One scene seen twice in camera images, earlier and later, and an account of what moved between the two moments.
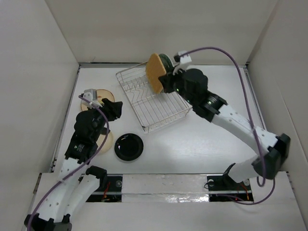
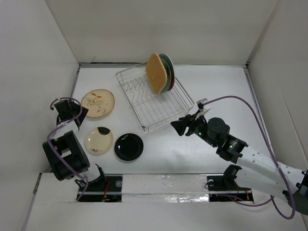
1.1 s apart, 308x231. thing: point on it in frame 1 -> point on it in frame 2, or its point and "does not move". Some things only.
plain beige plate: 107,144 does not move
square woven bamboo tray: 155,69 does not move
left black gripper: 113,109 -> 83,113
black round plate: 129,147 does not move
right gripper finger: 167,83 -> 180,125
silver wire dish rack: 153,109 does not move
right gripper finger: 180,74 -> 190,130
